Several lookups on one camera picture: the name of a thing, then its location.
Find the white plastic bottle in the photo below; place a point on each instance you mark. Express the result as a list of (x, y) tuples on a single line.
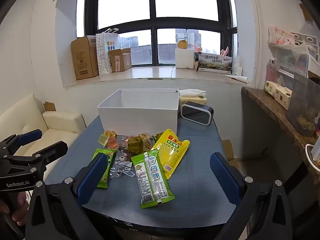
[(237, 67)]

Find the yellow jelly cup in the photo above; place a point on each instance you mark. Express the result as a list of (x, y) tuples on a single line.
[(102, 140)]

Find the brown stone counter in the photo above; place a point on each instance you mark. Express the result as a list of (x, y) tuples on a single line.
[(270, 110)]

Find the large green snack packet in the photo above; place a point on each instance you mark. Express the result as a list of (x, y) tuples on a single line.
[(150, 180)]

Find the white dotted paper bag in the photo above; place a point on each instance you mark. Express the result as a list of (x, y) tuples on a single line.
[(106, 55)]

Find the small green snack packet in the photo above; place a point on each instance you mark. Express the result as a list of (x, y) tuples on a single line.
[(111, 158)]

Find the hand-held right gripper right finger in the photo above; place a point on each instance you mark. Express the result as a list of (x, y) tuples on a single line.
[(225, 180)]

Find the pink jelly cup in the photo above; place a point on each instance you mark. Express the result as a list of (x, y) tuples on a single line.
[(113, 144)]

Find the yellow pomelo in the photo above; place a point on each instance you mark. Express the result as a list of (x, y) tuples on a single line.
[(182, 44)]

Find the white foam box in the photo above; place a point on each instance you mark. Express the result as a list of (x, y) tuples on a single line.
[(184, 58)]

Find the blue grey tablecloth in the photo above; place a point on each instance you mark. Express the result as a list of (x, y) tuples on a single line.
[(197, 180)]

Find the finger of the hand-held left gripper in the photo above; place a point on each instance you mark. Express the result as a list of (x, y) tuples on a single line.
[(27, 137), (51, 152)]

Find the orange jelly cup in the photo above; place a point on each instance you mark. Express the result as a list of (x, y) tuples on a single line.
[(110, 133)]

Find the floral pouch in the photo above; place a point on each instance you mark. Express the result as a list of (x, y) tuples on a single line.
[(281, 36)]

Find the olive green snack packet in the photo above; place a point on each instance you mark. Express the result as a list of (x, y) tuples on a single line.
[(136, 145), (156, 137)]

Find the cream sofa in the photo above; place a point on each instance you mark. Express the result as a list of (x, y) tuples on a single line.
[(57, 123)]

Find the yellow tissue pack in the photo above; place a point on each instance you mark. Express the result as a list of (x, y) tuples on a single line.
[(192, 97)]

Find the patterned tissue box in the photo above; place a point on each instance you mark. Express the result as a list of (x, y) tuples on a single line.
[(277, 93)]

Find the clear plastic snack wrapper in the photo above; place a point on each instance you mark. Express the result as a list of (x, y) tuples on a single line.
[(120, 167)]

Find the small open cardboard box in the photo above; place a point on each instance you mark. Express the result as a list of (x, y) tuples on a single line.
[(120, 61)]

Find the flat cardboard piece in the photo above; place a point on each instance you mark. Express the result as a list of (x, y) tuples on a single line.
[(227, 151)]

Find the person's left hand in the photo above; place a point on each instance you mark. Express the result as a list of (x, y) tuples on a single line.
[(17, 208)]

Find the white storage rack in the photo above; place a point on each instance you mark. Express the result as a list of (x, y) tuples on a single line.
[(302, 52)]

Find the cartoon lid jelly cup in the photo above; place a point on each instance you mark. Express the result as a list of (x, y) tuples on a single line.
[(149, 144), (143, 136)]

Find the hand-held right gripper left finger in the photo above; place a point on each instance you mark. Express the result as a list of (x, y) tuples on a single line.
[(92, 177)]

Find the black window frame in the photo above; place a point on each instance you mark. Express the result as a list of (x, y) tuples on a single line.
[(153, 22)]

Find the tall cardboard box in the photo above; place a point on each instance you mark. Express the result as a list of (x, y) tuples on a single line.
[(83, 60)]

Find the yellow snack pouch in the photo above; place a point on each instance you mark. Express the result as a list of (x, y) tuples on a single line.
[(170, 152)]

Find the white tube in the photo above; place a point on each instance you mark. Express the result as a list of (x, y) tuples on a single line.
[(237, 78)]

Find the black alarm clock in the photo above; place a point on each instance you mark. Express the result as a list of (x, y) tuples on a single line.
[(196, 113)]

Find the pink toy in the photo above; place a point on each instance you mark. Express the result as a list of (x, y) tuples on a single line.
[(225, 51), (197, 48)]

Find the cardboard scrap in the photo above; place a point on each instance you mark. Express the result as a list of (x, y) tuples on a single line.
[(50, 106)]

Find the landscape printed flat box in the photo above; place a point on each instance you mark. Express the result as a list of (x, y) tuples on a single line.
[(215, 63)]

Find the clear plastic container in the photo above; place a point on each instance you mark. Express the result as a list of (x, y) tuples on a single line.
[(303, 105)]

